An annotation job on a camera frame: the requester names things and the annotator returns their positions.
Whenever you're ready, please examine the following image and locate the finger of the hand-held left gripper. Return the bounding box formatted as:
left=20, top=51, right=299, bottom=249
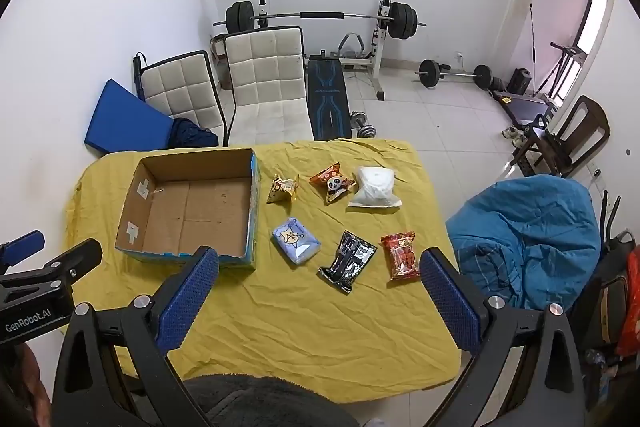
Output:
left=30, top=238, right=103, bottom=292
left=0, top=230, right=46, bottom=269

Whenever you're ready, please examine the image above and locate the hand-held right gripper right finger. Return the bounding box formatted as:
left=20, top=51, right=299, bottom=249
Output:
left=419, top=248, right=588, bottom=427

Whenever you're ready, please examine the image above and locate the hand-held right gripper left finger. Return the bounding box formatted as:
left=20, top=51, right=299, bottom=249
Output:
left=52, top=246, right=221, bottom=427

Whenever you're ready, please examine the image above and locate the red snack packet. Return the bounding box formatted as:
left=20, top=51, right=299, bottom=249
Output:
left=380, top=231, right=422, bottom=284

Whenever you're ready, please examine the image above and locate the cardboard box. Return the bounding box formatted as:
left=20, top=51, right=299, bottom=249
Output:
left=115, top=148, right=262, bottom=269

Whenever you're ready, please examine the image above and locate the black snack packet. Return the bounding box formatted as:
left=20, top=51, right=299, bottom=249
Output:
left=317, top=230, right=378, bottom=294

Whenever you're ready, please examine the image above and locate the light blue tissue pack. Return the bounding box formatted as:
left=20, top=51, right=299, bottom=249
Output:
left=271, top=216, right=321, bottom=265

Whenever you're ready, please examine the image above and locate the white soft packet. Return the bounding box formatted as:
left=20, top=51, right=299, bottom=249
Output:
left=348, top=166, right=403, bottom=210

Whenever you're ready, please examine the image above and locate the yellow snack packet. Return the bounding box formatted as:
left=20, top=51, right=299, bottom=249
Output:
left=266, top=174, right=300, bottom=205

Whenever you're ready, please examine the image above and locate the orange panda snack packet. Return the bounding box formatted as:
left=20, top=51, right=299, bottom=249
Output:
left=309, top=162, right=357, bottom=206

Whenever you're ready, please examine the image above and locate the person's left hand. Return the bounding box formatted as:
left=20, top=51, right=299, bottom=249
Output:
left=10, top=346, right=52, bottom=427

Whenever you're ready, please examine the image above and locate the blue blanket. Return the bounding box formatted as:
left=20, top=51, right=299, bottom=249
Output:
left=445, top=174, right=603, bottom=313

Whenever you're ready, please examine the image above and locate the yellow tablecloth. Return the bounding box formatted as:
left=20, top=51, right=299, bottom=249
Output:
left=65, top=138, right=463, bottom=395

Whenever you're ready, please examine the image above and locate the person's dark grey clothing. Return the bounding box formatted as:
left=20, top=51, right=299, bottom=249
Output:
left=182, top=374, right=361, bottom=427

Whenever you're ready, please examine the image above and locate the blue foam mat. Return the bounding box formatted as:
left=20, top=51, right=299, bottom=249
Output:
left=84, top=79, right=176, bottom=154

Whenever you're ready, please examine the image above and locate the dark blue cloth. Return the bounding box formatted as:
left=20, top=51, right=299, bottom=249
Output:
left=167, top=118, right=219, bottom=150

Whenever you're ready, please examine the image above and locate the black bag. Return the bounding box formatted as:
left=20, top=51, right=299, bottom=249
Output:
left=570, top=189, right=638, bottom=358

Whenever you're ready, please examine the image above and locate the orange plastic bag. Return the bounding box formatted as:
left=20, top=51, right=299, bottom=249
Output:
left=617, top=247, right=640, bottom=358

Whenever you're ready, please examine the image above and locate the dark folded item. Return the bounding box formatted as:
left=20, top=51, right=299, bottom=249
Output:
left=132, top=53, right=148, bottom=102

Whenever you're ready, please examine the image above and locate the chrome dumbbell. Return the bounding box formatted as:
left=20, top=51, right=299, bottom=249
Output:
left=350, top=111, right=377, bottom=138

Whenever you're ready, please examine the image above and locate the cream quilted chair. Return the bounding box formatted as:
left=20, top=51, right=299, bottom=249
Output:
left=222, top=26, right=316, bottom=146
left=140, top=51, right=226, bottom=142

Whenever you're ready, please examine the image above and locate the treadmill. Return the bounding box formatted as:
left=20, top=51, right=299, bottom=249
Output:
left=492, top=42, right=586, bottom=130

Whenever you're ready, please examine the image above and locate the short barbell with black plates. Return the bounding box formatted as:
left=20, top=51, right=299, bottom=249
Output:
left=412, top=59, right=493, bottom=90

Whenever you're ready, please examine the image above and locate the dark wooden chair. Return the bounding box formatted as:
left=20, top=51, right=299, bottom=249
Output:
left=510, top=95, right=612, bottom=178

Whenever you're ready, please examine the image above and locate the black box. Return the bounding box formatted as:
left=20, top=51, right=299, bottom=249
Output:
left=507, top=68, right=532, bottom=95

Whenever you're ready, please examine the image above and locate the black weight bench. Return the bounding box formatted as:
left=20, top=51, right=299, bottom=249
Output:
left=305, top=52, right=351, bottom=140

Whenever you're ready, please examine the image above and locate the brown wooden stool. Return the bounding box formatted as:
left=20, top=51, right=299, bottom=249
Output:
left=210, top=34, right=233, bottom=90

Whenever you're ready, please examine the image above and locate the white barbell rack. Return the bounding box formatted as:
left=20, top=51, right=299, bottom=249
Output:
left=252, top=0, right=401, bottom=102

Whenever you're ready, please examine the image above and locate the thin metal bar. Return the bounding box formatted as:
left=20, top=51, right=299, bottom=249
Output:
left=527, top=3, right=538, bottom=95

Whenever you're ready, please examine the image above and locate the window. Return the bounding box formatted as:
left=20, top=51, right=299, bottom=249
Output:
left=570, top=0, right=618, bottom=100

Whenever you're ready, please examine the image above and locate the long barbell with black plates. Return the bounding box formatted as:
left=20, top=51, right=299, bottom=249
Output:
left=213, top=1, right=427, bottom=40

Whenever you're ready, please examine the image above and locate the grey pull handle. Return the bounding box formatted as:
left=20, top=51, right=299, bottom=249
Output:
left=340, top=33, right=368, bottom=58

